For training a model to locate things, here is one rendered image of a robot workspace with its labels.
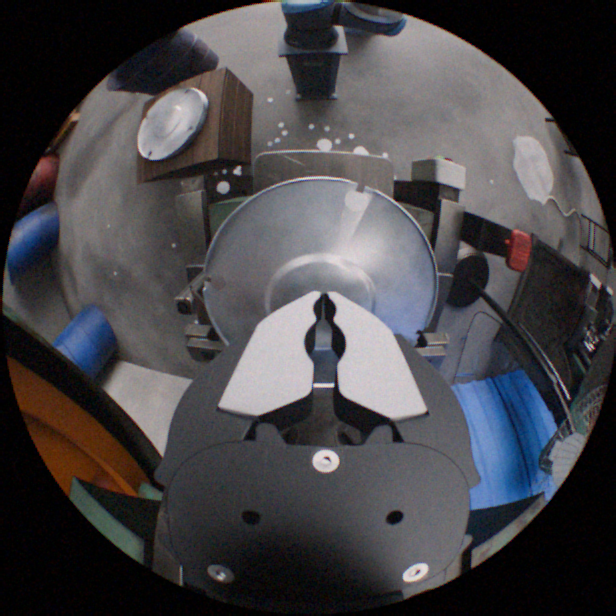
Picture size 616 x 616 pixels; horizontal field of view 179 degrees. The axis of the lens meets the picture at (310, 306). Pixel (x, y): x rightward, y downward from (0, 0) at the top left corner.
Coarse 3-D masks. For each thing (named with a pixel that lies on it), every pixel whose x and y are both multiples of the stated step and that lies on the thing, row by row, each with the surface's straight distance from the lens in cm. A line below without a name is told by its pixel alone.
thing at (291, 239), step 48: (288, 192) 22; (336, 192) 22; (240, 240) 24; (288, 240) 23; (336, 240) 23; (384, 240) 24; (240, 288) 26; (288, 288) 24; (336, 288) 24; (384, 288) 26; (432, 288) 28
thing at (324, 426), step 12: (324, 396) 18; (312, 408) 18; (324, 408) 18; (312, 420) 17; (324, 420) 17; (336, 420) 17; (288, 432) 16; (300, 432) 17; (312, 432) 17; (324, 432) 17; (336, 432) 16; (348, 432) 15; (300, 444) 16; (312, 444) 16; (324, 444) 16; (336, 444) 16; (348, 444) 16; (360, 444) 15
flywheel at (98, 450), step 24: (24, 360) 37; (24, 384) 34; (48, 384) 35; (24, 408) 35; (48, 408) 36; (72, 408) 38; (48, 432) 41; (72, 432) 39; (96, 432) 41; (48, 456) 42; (72, 456) 44; (96, 456) 43; (120, 456) 46; (96, 480) 49; (120, 480) 50; (144, 480) 53
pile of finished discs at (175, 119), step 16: (176, 96) 88; (192, 96) 82; (160, 112) 90; (176, 112) 83; (192, 112) 79; (144, 128) 93; (160, 128) 85; (176, 128) 80; (192, 128) 78; (144, 144) 90; (160, 144) 83; (176, 144) 78
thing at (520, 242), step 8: (512, 232) 40; (520, 232) 40; (512, 240) 39; (520, 240) 40; (528, 240) 42; (512, 248) 39; (520, 248) 41; (528, 248) 43; (512, 256) 39; (520, 256) 41; (512, 264) 40; (520, 264) 42
